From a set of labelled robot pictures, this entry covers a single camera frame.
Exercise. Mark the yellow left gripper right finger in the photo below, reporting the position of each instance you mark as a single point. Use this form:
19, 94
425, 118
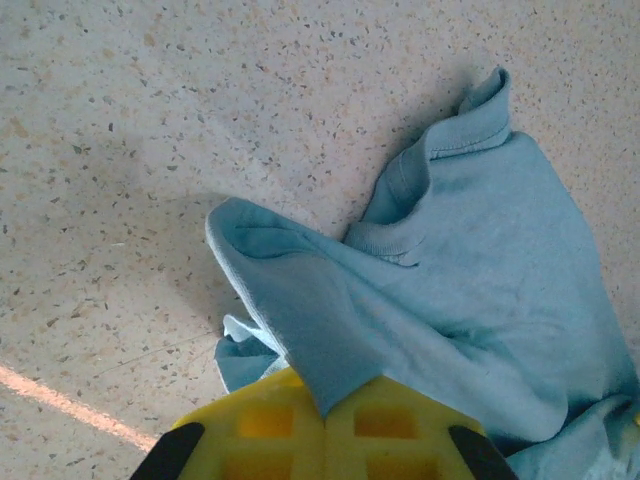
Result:
400, 445

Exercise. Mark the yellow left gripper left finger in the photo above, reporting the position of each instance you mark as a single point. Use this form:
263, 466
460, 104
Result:
260, 440

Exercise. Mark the light blue t-shirt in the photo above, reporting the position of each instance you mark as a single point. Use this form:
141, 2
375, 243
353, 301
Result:
465, 280

